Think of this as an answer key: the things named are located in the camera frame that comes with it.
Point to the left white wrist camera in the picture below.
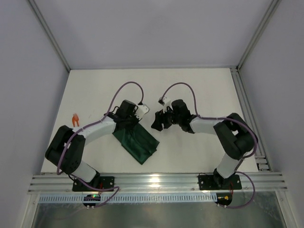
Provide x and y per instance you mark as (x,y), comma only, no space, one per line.
(142,110)

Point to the slotted grey cable duct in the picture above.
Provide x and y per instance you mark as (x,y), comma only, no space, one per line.
(132,198)

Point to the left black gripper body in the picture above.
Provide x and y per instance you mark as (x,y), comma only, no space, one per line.
(129,120)

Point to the aluminium rail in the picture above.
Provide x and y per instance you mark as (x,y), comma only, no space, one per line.
(152,182)
(261,156)

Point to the right black controller board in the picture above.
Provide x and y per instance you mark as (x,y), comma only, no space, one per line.
(223,199)

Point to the dark green cloth napkin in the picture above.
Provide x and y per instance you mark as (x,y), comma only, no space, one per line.
(138,142)

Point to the front aluminium rail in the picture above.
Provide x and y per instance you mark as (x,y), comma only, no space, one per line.
(152,182)

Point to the frame post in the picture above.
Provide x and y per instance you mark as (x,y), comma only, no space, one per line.
(45,27)
(270,11)

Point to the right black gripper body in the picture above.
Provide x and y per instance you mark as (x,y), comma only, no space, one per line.
(165,118)

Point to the left rear frame post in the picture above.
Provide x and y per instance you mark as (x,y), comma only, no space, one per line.
(45,27)

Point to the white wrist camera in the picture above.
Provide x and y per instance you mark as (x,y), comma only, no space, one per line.
(142,110)
(165,102)

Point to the right side aluminium rail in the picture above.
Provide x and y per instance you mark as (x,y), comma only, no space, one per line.
(261,156)

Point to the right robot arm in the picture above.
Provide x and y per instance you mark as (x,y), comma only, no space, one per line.
(235,137)

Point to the black controller board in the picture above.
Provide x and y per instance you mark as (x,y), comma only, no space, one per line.
(91,200)
(223,199)

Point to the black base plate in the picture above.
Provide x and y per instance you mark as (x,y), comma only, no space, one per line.
(109,183)
(214,182)

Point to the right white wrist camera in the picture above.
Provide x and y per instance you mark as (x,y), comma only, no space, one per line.
(165,102)

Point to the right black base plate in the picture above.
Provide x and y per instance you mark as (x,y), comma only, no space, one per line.
(214,182)

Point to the orange plastic fork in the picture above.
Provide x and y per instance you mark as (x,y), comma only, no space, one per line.
(75,120)

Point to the left black controller board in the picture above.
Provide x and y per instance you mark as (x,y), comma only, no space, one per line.
(91,200)

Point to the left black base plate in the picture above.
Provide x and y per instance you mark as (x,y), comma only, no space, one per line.
(109,183)

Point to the right rear frame post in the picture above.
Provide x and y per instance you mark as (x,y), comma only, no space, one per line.
(270,11)

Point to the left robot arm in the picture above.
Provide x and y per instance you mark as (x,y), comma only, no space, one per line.
(66,148)

